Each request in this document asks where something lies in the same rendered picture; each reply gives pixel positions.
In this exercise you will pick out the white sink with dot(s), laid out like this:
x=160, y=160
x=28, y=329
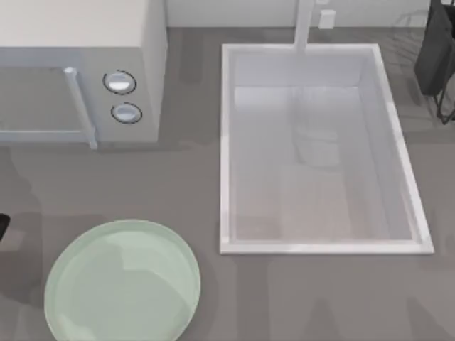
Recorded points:
x=320, y=160

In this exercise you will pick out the small microwave knob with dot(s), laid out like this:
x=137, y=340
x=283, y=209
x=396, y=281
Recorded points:
x=126, y=113

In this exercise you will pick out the large microwave knob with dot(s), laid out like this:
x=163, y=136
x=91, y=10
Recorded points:
x=119, y=82

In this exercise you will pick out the pale green plate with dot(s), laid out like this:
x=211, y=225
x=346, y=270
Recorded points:
x=122, y=284

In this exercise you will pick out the tall white tap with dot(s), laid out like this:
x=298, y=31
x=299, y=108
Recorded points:
x=303, y=28

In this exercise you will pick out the pale microwave oven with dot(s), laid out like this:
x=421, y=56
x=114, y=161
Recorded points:
x=71, y=32

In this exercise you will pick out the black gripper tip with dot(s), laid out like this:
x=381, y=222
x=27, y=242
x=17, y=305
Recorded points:
x=3, y=227

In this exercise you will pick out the black folding chair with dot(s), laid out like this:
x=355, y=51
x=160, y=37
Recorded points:
x=435, y=60

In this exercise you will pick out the white wall socket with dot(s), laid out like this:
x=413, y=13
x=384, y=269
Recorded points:
x=326, y=18

